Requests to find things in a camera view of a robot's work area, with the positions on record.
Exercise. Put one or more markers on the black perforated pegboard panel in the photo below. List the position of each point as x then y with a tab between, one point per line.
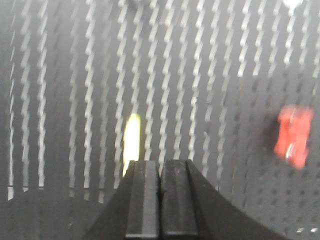
208	79

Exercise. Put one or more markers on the yellow toggle switch right group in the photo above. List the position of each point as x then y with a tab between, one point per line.
131	141

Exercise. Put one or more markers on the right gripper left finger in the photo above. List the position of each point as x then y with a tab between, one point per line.
133	211

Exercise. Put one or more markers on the red toggle switch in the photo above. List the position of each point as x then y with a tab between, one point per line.
294	131

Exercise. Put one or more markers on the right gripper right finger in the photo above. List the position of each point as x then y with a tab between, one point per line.
192	209

